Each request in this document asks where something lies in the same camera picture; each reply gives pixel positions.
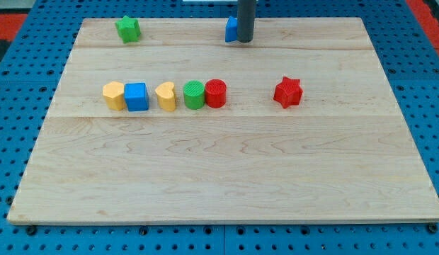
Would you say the light wooden board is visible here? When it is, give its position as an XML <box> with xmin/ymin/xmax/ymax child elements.
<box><xmin>8</xmin><ymin>18</ymin><xmax>439</xmax><ymax>226</ymax></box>

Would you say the red cylinder block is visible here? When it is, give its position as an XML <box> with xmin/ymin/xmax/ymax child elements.
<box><xmin>205</xmin><ymin>79</ymin><xmax>227</xmax><ymax>108</ymax></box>

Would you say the green cylinder block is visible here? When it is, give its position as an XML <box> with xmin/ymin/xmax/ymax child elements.
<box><xmin>183</xmin><ymin>80</ymin><xmax>205</xmax><ymax>110</ymax></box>

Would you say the yellow heart block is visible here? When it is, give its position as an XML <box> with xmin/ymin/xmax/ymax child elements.
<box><xmin>155</xmin><ymin>81</ymin><xmax>176</xmax><ymax>112</ymax></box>

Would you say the red star block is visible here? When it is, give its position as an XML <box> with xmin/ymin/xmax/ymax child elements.
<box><xmin>273</xmin><ymin>76</ymin><xmax>304</xmax><ymax>108</ymax></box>

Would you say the blue cube block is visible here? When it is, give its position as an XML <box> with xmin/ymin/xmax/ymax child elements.
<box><xmin>124</xmin><ymin>82</ymin><xmax>149</xmax><ymax>111</ymax></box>

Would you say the blue block behind rod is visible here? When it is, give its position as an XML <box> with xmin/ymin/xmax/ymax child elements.
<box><xmin>224</xmin><ymin>16</ymin><xmax>238</xmax><ymax>43</ymax></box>

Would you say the yellow pentagon block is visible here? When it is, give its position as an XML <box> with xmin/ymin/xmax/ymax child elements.
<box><xmin>102</xmin><ymin>81</ymin><xmax>126</xmax><ymax>111</ymax></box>

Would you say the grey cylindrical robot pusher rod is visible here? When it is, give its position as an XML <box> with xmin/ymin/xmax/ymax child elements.
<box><xmin>237</xmin><ymin>0</ymin><xmax>256</xmax><ymax>43</ymax></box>

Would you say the green star block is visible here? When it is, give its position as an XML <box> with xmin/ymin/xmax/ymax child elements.
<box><xmin>115</xmin><ymin>16</ymin><xmax>141</xmax><ymax>44</ymax></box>

